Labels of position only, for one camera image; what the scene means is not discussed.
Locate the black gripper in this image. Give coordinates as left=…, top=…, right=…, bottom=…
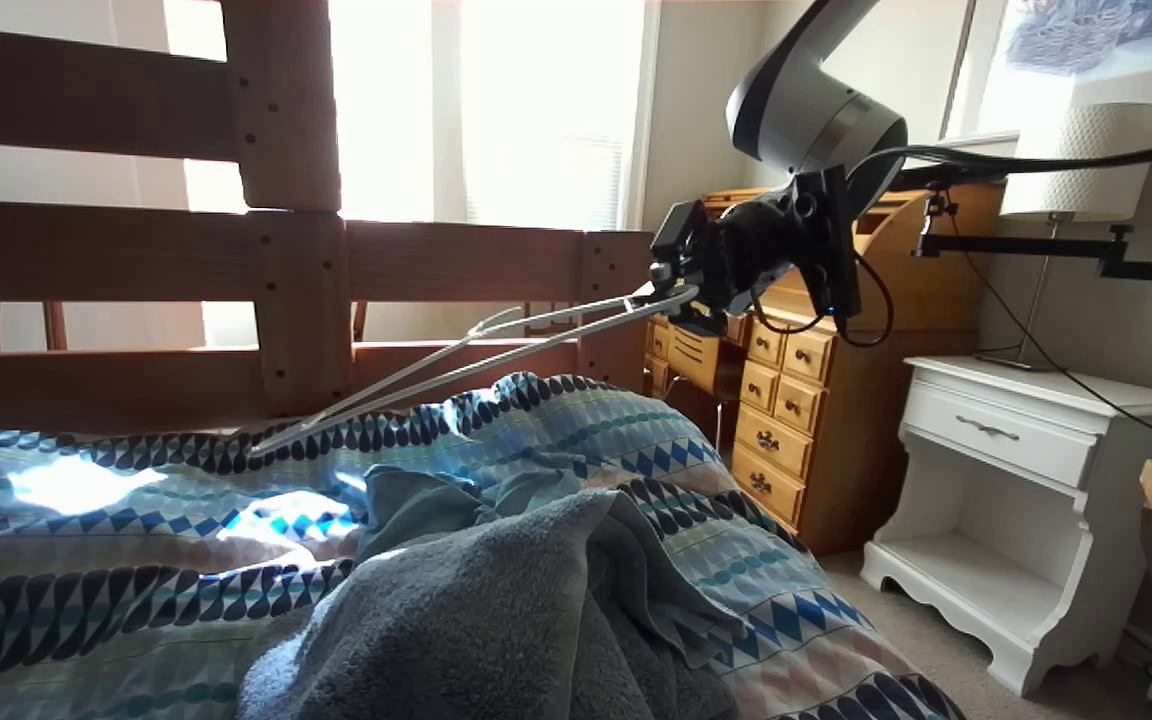
left=646, top=168, right=859, bottom=318

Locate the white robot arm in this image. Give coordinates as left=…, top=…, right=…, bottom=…
left=633, top=0, right=909, bottom=332

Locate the wooden dresser with drawers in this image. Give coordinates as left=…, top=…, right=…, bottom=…
left=644, top=185, right=998, bottom=553

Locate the white nightstand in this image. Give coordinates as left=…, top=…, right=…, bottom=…
left=859, top=355, right=1152, bottom=697

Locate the grey towel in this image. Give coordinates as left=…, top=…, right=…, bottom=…
left=237, top=467, right=739, bottom=720

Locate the white lamp shade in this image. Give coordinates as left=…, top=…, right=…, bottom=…
left=998, top=105, right=1152, bottom=224

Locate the blue patterned bedspread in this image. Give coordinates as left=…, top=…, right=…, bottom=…
left=0, top=374, right=963, bottom=720

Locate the black cable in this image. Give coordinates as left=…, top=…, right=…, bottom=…
left=747, top=127, right=1152, bottom=451

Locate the wall art poster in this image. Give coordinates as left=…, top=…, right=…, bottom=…
left=942, top=0, right=1152, bottom=139

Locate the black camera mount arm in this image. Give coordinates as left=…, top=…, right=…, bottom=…
left=916, top=191, right=1152, bottom=279

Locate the wooden bunk bed frame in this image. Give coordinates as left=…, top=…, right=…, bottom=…
left=0, top=0, right=646, bottom=431

